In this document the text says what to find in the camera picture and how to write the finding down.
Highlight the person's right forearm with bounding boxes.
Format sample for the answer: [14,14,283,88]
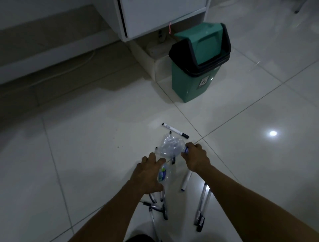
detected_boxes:
[193,164,319,242]

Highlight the person's left forearm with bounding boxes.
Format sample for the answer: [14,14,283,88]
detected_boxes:
[68,179,164,242]

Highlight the white marker blue cap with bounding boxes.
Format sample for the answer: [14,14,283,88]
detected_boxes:
[180,169,194,192]

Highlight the white desk drawer cabinet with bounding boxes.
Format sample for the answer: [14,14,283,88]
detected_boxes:
[96,0,211,43]

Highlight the white power strip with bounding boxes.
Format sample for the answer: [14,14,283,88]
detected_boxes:
[146,41,174,56]

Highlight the person's right hand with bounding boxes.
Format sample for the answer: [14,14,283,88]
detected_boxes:
[180,142,211,174]

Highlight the white low block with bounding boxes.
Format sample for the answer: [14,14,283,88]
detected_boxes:
[128,40,175,81]

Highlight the crushed clear plastic bottle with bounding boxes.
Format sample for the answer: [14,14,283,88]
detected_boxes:
[157,163,176,186]

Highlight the group of clear pens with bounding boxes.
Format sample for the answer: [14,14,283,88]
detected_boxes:
[139,131,212,242]

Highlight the person's left hand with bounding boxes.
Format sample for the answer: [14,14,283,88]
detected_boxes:
[131,152,167,195]

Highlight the person's black trousers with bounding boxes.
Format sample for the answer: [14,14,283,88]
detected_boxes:
[124,234,155,242]

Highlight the white marker black cap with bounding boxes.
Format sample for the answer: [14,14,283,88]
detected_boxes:
[162,122,190,139]

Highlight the green trash bin black rim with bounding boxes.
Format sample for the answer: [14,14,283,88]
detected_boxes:
[168,22,232,103]

